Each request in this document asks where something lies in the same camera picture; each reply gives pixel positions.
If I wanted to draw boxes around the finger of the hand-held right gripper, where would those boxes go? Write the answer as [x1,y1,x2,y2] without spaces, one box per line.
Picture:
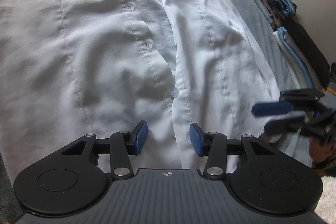
[263,114,306,135]
[252,90,326,117]

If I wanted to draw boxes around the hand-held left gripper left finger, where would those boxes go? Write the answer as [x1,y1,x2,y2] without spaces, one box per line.
[61,120,149,178]

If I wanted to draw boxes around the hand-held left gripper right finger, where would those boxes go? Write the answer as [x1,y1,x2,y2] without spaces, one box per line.
[189,123,276,179]

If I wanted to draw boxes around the white button shirt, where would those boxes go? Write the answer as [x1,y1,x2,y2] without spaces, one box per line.
[0,0,292,170]

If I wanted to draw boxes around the person's right hand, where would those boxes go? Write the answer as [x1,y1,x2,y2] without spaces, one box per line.
[310,140,336,169]

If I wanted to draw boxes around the stack of folded light shirts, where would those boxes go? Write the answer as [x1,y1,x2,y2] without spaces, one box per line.
[272,17,332,92]

